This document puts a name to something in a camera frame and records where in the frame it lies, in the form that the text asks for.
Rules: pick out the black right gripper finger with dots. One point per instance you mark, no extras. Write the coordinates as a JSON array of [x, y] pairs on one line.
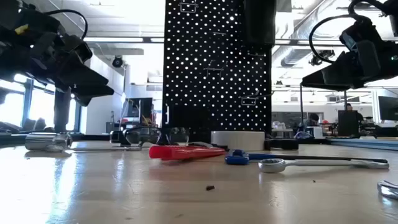
[[335, 87], [342, 73]]

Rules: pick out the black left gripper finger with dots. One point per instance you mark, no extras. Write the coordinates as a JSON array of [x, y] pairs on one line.
[[77, 77], [93, 93]]

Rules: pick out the red utility knife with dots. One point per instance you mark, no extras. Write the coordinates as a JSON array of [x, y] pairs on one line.
[[180, 152]]

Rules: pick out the white tape roll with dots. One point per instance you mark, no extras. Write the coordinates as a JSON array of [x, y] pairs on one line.
[[237, 141]]

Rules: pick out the blue board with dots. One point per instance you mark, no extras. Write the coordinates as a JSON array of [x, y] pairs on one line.
[[367, 143]]

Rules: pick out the person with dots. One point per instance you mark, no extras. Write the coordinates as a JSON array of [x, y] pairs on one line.
[[313, 118], [349, 107]]

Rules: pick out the black ceiling spotlight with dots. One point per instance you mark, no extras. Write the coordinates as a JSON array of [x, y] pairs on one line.
[[323, 55]]

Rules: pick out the small black perforated panel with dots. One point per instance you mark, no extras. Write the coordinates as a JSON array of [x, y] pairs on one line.
[[348, 123]]

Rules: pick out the dark building column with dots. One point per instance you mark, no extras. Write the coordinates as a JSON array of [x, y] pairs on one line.
[[62, 115]]

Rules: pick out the long ceiling light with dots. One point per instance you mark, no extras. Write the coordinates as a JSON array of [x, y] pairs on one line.
[[311, 42], [118, 39]]

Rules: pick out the white box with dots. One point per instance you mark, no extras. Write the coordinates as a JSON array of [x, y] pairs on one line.
[[317, 132]]

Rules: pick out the black computer monitor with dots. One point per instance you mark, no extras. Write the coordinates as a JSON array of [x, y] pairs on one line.
[[140, 107], [388, 108]]

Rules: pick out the clear safety glasses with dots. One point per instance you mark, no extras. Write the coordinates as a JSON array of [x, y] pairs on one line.
[[140, 135]]

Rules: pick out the black perforated pegboard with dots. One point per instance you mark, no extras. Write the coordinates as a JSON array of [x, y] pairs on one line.
[[192, 93]]

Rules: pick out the small black pegboard shelf bin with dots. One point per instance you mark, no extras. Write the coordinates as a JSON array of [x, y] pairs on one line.
[[189, 121]]

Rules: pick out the small black chip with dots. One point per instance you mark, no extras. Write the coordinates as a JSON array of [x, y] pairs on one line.
[[210, 187]]

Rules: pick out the black ceiling camera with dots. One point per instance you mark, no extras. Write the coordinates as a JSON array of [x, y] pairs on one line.
[[117, 61]]

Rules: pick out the black metal stand frame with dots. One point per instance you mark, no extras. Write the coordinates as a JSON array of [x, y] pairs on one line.
[[301, 109]]

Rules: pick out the black aluminium table frame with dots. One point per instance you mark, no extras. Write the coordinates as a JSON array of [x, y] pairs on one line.
[[87, 137]]

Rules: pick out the silver ceiling air duct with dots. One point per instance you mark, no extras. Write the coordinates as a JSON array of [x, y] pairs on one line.
[[293, 57]]

